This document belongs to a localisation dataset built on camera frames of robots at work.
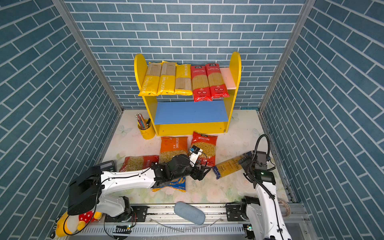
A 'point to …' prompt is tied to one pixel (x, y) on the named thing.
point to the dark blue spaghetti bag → (232, 165)
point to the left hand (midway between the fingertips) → (206, 167)
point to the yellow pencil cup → (148, 133)
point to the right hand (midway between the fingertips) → (243, 161)
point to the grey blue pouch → (189, 212)
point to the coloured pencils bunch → (143, 124)
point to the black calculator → (108, 166)
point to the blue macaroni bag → (179, 184)
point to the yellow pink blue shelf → (176, 114)
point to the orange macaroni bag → (172, 146)
